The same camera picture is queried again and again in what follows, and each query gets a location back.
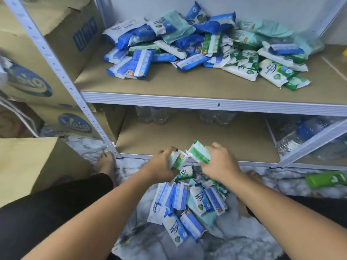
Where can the green bottle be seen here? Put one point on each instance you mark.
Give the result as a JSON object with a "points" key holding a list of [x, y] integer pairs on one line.
{"points": [[325, 179]]}

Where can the person's left forearm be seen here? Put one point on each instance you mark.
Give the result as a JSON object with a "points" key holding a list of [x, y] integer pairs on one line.
{"points": [[97, 224]]}

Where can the person's right leg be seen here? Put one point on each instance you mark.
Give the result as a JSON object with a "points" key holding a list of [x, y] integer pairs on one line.
{"points": [[325, 205]]}

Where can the person's left foot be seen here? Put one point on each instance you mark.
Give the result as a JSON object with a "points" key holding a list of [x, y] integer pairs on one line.
{"points": [[107, 164]]}

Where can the cardboard box blue print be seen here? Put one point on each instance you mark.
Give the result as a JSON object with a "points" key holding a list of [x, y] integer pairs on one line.
{"points": [[70, 124], [54, 29]]}

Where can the plain cardboard box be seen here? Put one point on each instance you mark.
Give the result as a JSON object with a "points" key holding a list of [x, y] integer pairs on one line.
{"points": [[32, 165]]}

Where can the person's foot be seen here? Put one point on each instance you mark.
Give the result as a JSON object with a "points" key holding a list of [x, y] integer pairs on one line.
{"points": [[255, 176], [107, 164]]}

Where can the person's right forearm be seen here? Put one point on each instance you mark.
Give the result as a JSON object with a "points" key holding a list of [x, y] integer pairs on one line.
{"points": [[287, 219]]}

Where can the water bottles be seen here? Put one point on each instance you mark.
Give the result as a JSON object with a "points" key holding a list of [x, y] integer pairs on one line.
{"points": [[303, 135]]}

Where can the grey metal shelf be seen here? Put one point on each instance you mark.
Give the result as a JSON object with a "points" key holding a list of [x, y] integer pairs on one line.
{"points": [[162, 100]]}

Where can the person's right foot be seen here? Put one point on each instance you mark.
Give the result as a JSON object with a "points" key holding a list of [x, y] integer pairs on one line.
{"points": [[255, 176]]}

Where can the person's left hand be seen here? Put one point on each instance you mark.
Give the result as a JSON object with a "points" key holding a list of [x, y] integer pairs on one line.
{"points": [[157, 168]]}

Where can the person's right hand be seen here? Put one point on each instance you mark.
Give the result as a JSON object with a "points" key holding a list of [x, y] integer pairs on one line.
{"points": [[221, 165]]}

